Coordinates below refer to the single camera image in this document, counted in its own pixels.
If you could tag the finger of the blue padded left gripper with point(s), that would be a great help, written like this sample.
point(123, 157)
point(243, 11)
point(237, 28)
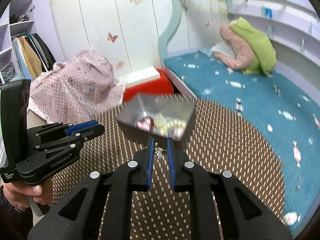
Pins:
point(77, 128)
point(91, 133)

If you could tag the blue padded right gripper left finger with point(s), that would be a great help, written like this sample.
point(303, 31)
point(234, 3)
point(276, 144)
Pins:
point(99, 207)

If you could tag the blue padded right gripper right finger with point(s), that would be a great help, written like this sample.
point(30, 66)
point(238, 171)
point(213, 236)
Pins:
point(221, 206)

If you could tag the silver pearl earring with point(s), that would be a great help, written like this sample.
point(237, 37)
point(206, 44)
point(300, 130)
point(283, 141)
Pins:
point(159, 151)

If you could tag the dark metal jewelry box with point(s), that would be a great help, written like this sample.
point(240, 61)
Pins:
point(160, 117)

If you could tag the person's left hand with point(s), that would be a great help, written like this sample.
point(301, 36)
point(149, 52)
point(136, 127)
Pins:
point(17, 192)

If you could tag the pink checked cloth cover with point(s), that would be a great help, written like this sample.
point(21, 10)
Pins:
point(77, 90)

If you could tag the white board on ottoman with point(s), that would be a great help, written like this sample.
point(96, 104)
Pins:
point(138, 77)

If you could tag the hanging clothes row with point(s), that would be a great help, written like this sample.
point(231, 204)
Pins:
point(32, 54)

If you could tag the red storage ottoman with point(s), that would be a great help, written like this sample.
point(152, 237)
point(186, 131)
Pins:
point(154, 87)

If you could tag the blue candy print mattress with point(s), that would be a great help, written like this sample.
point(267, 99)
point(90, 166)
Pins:
point(283, 113)

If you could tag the white wardrobe doors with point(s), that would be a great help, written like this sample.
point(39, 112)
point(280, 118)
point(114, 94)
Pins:
point(85, 24)

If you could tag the lilac open shelf unit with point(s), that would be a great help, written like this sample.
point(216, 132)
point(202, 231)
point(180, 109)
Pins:
point(17, 20)

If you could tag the white pillow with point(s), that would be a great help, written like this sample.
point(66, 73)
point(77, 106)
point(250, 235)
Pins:
point(223, 48)

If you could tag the green quilted blanket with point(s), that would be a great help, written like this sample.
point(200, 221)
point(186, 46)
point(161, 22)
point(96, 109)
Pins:
point(264, 59)

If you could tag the pink butterfly wall sticker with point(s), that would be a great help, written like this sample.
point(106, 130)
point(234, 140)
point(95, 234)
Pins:
point(112, 38)

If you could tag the pale butterfly wall sticker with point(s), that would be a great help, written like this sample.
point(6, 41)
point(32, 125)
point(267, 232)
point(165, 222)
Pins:
point(136, 2)

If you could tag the lilac bed wall shelves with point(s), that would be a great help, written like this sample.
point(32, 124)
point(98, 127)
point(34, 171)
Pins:
point(297, 54)

